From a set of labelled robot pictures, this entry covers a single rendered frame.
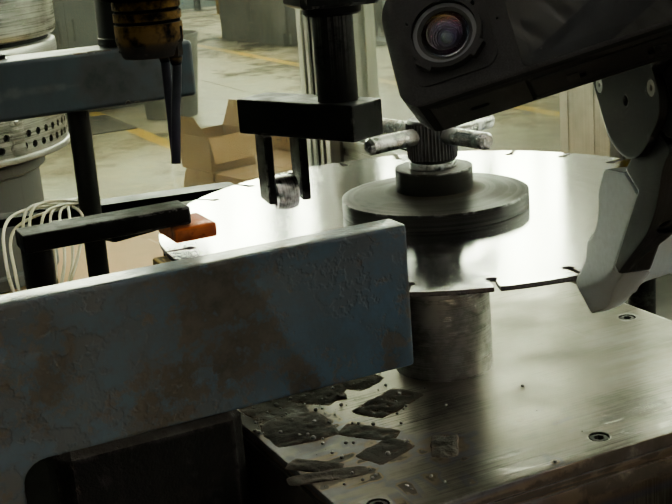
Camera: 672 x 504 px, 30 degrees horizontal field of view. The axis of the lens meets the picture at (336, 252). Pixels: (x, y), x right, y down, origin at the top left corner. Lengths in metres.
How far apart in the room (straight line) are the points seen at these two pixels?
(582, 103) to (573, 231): 0.68
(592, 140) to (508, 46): 0.94
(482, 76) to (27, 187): 1.00
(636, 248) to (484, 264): 0.16
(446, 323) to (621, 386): 0.11
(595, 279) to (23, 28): 0.89
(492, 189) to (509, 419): 0.14
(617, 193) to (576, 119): 0.88
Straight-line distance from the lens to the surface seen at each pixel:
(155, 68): 0.88
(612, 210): 0.50
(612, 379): 0.75
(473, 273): 0.62
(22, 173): 1.36
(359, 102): 0.67
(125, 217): 0.66
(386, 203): 0.72
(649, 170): 0.47
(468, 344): 0.75
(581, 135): 1.37
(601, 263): 0.51
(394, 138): 0.72
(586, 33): 0.41
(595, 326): 0.84
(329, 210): 0.76
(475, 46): 0.41
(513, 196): 0.73
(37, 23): 1.34
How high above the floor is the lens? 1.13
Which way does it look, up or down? 16 degrees down
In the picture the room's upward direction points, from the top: 4 degrees counter-clockwise
